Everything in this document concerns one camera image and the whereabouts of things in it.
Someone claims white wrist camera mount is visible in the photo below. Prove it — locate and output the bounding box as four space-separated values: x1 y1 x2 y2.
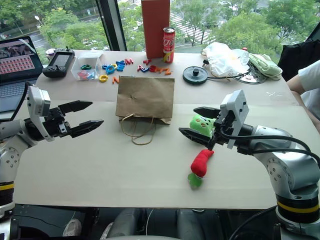
219 89 251 151
26 85 55 143

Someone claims black backpack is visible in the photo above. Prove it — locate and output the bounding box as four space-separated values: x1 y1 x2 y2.
277 38 320 83

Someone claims black handheld remote controller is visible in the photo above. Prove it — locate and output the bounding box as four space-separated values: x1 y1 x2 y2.
42 46 76 79

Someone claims black laptop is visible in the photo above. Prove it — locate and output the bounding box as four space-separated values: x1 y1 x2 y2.
0 35 45 123

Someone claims white plastic bag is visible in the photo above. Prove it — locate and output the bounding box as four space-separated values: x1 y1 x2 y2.
200 41 251 78

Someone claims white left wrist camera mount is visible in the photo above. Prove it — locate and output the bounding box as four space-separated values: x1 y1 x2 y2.
26 85 55 143

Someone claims round clear plate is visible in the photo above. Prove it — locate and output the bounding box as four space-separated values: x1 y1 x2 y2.
234 65 269 85

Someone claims green plush toy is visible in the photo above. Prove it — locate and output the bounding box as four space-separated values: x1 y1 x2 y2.
189 115 217 138

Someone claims brown paper bag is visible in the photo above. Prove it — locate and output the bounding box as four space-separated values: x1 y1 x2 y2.
115 75 176 146

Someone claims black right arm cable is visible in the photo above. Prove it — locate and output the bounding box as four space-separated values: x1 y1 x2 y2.
209 117 320 161

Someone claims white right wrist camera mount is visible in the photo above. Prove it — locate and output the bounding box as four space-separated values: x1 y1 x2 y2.
219 89 251 151

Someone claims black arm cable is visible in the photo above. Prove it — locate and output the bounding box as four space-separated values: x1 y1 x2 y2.
9 80 30 124
209 117 320 161

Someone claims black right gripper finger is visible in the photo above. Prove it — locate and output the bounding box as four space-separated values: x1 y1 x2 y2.
193 106 222 119
178 127 214 149

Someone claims black window frame post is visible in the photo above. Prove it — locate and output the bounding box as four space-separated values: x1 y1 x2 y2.
95 0 128 52

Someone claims red drink can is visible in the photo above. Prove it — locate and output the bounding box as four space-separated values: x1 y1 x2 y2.
162 26 176 64

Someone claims tall red cardboard box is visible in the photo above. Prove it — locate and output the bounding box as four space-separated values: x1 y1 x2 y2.
140 0 172 60

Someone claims red plush chili toy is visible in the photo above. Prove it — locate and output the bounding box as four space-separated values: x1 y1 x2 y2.
187 148 215 190

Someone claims light green cloth pouch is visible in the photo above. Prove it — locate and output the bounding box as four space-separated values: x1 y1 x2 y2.
248 52 284 81

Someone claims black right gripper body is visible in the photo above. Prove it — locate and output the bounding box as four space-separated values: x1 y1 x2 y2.
207 109 239 151

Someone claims person in white shirt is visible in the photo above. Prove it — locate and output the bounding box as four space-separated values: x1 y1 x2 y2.
285 59 320 134

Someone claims white sneaker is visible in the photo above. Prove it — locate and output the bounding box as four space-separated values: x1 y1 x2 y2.
61 218 83 237
100 221 115 240

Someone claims clear plastic box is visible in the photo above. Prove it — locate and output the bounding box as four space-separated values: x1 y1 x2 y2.
70 52 104 82

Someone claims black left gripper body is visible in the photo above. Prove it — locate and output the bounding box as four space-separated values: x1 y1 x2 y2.
41 106 73 139

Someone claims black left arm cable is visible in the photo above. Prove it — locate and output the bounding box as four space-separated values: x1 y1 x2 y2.
9 80 30 124

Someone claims thin black power cable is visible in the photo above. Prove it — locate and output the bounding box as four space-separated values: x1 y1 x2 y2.
205 62 252 80

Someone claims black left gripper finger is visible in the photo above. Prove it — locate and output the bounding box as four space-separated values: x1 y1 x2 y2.
57 100 94 114
67 119 105 139

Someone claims black round disc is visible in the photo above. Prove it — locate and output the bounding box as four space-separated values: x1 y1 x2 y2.
182 65 209 86

